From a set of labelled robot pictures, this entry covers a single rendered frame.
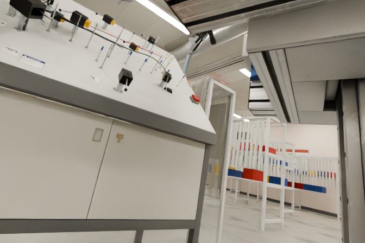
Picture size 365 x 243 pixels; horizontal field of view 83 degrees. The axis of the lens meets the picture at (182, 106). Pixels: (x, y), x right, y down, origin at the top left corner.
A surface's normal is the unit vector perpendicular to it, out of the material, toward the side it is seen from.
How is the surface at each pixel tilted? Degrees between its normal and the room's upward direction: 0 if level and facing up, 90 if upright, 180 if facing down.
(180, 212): 90
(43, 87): 90
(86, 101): 90
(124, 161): 90
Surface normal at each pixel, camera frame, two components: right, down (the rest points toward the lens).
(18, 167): 0.60, -0.13
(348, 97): -0.51, -0.33
